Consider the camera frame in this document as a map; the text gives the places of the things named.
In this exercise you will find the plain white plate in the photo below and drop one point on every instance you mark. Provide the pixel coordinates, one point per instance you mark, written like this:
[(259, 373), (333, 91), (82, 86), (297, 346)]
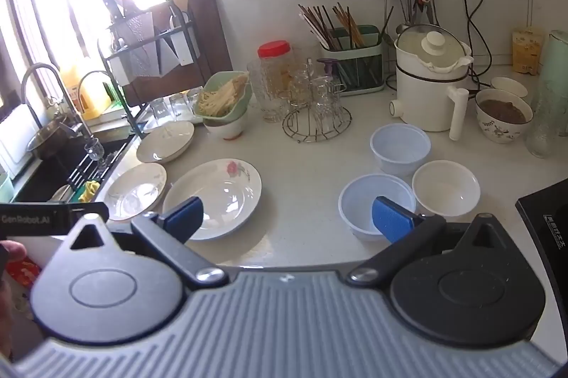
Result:
[(164, 145)]

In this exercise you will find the black induction cooker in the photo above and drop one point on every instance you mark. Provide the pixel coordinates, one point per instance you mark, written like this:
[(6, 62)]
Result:
[(550, 222)]

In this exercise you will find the green chopstick holder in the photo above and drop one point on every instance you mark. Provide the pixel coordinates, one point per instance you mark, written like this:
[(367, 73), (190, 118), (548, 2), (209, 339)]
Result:
[(355, 71)]

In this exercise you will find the grey leaf print plate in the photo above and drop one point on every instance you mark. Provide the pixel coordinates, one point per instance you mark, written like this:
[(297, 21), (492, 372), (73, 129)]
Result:
[(133, 191)]

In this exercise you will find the brown food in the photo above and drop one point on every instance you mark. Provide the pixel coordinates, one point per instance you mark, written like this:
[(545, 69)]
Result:
[(503, 111)]

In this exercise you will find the cluster of clear glass mugs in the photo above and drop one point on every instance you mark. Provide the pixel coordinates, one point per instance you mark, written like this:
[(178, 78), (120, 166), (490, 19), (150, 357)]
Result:
[(326, 94)]

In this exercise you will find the black sink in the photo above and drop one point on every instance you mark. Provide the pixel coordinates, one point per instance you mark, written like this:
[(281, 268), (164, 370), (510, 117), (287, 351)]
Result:
[(49, 178)]

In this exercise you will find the yellow packet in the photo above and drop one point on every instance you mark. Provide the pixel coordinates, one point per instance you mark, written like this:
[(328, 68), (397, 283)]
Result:
[(528, 49)]

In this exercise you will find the yellow detergent bottle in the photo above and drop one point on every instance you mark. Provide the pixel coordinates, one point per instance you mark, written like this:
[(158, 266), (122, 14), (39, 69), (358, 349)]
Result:
[(91, 102)]

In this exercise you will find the clear jar red lid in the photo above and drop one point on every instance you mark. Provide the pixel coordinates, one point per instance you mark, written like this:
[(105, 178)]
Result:
[(274, 49)]

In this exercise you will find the steel pot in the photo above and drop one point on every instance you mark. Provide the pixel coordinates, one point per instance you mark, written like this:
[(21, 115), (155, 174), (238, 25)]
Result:
[(51, 142)]

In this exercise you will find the bundle of chopsticks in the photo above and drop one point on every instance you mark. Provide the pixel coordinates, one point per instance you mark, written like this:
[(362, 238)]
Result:
[(353, 29)]

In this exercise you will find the green bowl with noodles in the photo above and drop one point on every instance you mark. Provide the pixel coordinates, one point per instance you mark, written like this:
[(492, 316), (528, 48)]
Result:
[(233, 115)]

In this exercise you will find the floral ceramic bowl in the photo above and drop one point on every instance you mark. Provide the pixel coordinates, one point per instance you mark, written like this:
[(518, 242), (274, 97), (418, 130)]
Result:
[(497, 132)]

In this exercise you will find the chrome faucet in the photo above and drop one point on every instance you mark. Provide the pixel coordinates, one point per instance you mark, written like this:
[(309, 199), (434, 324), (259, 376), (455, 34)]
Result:
[(95, 72), (71, 102)]

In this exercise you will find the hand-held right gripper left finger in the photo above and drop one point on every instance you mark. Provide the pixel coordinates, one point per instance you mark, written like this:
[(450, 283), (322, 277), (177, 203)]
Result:
[(186, 213)]

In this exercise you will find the pink flower print plate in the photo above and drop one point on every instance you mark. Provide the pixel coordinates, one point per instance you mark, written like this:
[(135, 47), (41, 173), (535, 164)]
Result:
[(222, 191)]

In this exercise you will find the white bowl orange foot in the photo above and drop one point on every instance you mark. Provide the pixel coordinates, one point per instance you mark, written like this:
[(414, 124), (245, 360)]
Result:
[(226, 130)]

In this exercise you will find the small white bowl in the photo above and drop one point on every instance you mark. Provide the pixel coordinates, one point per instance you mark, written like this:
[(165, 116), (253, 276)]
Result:
[(510, 87)]

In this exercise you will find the clear drinking glass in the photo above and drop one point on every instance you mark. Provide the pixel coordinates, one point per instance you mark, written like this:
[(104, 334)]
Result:
[(177, 105), (159, 108), (194, 97)]

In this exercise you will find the white plastic bowl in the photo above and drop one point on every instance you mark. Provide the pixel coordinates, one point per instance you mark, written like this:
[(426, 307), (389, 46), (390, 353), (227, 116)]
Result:
[(443, 187)]

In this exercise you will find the pale blue plastic bowl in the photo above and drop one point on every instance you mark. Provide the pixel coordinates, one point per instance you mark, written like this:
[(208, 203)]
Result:
[(399, 147), (359, 200)]

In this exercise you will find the dried noodles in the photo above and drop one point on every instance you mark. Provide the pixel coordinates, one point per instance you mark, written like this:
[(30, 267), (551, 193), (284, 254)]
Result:
[(219, 96)]

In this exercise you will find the clear glass pitcher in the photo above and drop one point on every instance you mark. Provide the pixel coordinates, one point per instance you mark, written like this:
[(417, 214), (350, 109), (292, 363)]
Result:
[(265, 102)]

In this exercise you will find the purple plastic piece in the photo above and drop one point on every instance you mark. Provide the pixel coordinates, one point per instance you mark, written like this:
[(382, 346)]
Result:
[(328, 68)]

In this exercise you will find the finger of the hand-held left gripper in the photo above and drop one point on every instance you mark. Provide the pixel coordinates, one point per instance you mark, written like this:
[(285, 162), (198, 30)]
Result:
[(88, 210)]

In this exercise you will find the glass pot lid white knob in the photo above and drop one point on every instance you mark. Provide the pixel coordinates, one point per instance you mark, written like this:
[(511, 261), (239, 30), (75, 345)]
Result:
[(432, 42)]

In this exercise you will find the person's left hand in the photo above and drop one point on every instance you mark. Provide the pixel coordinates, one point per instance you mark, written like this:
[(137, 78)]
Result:
[(11, 251)]

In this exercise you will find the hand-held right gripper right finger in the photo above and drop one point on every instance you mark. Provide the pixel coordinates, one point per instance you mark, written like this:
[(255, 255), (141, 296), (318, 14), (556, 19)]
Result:
[(390, 219)]

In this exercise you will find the brown cutting board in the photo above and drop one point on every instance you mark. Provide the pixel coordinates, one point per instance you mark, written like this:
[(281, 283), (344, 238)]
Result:
[(213, 31)]

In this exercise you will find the white electric pot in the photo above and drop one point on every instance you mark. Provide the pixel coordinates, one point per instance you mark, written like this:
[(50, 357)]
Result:
[(426, 102)]

